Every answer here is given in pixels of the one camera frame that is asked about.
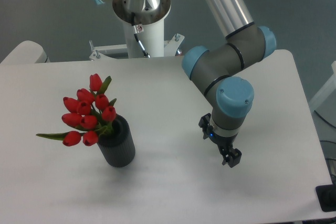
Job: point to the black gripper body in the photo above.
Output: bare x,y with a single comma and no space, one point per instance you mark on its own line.
222,137

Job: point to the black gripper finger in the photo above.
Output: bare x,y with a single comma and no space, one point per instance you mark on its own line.
204,124
231,156

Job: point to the red tulip bouquet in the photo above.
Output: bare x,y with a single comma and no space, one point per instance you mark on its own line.
91,115

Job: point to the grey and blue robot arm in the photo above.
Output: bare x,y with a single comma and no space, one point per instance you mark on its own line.
214,73

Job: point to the dark grey ribbed vase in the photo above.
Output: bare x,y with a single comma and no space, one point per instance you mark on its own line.
118,149

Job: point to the black device at table edge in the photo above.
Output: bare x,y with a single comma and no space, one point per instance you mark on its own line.
326,197

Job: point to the white furniture at right edge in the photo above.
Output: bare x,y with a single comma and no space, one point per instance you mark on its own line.
324,92

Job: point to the white rounded furniture piece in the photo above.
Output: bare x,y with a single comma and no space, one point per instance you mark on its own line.
27,52

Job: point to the white metal base frame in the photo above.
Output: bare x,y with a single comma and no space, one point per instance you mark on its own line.
172,47

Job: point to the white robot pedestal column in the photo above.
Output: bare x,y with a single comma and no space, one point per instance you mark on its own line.
150,39

